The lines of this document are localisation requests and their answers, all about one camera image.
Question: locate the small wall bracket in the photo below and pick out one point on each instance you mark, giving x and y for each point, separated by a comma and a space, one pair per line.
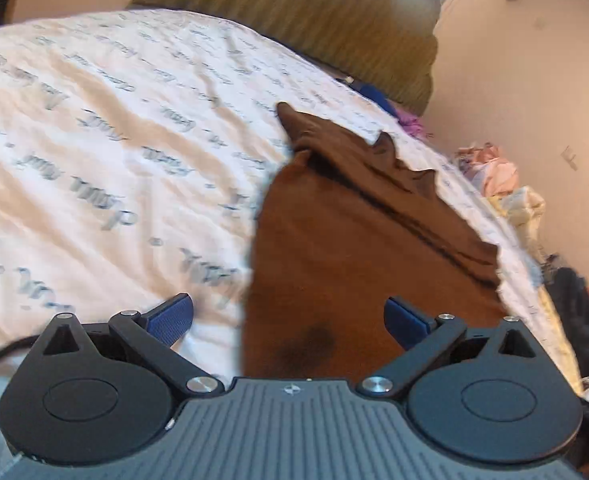
569, 155

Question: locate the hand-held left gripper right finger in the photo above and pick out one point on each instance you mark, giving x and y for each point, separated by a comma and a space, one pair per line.
403, 322

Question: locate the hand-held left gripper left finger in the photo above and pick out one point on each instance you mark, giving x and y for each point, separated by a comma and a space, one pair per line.
170, 321

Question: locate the purple cloth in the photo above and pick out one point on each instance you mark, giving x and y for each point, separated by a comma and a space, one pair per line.
412, 121

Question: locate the dark clothes pile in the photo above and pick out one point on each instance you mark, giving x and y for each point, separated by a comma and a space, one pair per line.
577, 320

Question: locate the white script-printed bed sheet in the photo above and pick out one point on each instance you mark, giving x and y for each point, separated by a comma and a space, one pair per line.
99, 135

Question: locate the blue cloth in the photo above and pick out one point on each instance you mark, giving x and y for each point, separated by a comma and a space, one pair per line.
374, 97

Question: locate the pink clothes pile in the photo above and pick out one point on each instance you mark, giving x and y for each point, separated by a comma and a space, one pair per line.
494, 167

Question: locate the brown garment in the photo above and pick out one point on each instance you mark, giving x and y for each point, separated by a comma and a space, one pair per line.
324, 240

